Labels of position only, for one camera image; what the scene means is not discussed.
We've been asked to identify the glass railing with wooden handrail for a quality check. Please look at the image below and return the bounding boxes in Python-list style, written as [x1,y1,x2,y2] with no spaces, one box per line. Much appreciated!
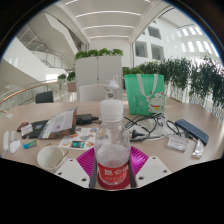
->
[0,79,59,106]

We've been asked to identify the row of green hedge plants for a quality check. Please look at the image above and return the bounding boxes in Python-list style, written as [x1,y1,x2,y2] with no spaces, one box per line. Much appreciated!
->
[122,54,224,109]

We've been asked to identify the white grid-pattern mug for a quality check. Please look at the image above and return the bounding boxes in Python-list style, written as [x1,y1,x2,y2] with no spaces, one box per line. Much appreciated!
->
[36,145,67,174]

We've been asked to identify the dark blue keyboard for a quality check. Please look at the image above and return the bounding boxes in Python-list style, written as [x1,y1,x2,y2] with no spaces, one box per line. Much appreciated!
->
[174,118,210,146]

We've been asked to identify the white chair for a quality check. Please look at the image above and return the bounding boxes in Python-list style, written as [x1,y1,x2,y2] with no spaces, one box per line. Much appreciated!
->
[78,83,108,103]

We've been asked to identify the clear narrow plastic packet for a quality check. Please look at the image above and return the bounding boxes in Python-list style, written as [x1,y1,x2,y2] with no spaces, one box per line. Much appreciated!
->
[191,138,205,160]

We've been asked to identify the white card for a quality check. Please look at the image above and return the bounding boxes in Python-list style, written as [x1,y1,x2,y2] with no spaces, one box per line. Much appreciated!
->
[20,123,34,137]

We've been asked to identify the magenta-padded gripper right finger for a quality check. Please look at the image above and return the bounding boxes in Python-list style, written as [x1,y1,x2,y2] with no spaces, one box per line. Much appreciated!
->
[128,145,173,189]

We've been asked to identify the clear red-labelled water bottle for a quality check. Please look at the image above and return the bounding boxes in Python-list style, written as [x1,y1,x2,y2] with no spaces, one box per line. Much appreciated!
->
[94,98,132,191]

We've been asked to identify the tall white cabinet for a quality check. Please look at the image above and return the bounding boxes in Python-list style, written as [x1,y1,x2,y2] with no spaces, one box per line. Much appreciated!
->
[74,55,124,103]

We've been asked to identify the tangle of black cables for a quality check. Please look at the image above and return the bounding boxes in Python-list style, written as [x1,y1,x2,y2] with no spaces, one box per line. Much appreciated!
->
[123,113,183,143]

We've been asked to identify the ceiling light strips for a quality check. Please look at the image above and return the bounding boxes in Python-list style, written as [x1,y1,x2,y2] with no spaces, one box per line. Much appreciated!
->
[64,0,143,39]

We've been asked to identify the colourful sticker sheet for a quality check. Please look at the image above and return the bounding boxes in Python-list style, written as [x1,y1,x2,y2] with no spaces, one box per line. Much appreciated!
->
[57,126,100,152]

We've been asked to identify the brown clipboard with papers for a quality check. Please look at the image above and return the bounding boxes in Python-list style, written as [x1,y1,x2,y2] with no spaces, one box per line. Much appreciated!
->
[38,106,79,140]

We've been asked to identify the green tote bag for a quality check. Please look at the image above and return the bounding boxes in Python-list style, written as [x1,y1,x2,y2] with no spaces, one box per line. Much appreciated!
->
[123,73,167,117]

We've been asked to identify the clear lidded drink jug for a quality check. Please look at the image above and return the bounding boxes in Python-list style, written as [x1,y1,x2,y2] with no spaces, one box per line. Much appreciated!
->
[103,75,122,101]

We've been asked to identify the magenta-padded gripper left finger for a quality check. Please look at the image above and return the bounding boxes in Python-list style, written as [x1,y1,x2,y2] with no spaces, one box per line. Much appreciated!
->
[54,147,99,189]

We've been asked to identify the wooden planter with plants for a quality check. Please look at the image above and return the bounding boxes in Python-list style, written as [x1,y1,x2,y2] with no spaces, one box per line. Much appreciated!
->
[57,70,78,93]

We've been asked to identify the clear flat plastic packet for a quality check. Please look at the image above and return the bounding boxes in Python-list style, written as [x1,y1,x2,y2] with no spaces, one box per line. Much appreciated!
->
[166,133,189,153]

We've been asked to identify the green plants on cabinet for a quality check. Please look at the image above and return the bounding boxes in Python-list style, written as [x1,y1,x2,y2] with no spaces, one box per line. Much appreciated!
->
[74,47,124,61]

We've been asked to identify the black power adapter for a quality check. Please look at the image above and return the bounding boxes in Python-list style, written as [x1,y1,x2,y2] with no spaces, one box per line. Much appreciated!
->
[75,113,100,126]

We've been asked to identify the wooden stirring stick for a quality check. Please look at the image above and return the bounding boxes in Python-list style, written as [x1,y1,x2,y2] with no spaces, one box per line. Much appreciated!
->
[54,149,70,167]

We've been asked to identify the black notebook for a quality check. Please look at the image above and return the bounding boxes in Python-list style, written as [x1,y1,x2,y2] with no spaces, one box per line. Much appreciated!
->
[20,119,51,140]

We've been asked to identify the black chair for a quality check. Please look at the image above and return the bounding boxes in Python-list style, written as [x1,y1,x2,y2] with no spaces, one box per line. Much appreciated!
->
[34,90,55,104]

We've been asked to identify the small red and black device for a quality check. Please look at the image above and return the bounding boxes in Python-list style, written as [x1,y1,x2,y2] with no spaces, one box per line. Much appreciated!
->
[16,121,29,133]

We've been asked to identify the white computer mouse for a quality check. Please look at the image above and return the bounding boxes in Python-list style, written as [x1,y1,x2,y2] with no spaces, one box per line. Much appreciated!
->
[9,139,22,155]

